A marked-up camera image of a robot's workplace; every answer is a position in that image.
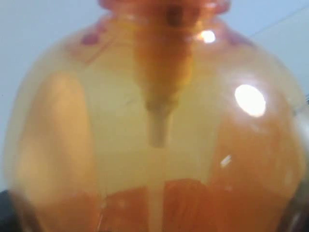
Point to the orange pump soap bottle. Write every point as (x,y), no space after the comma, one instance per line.
(159,118)

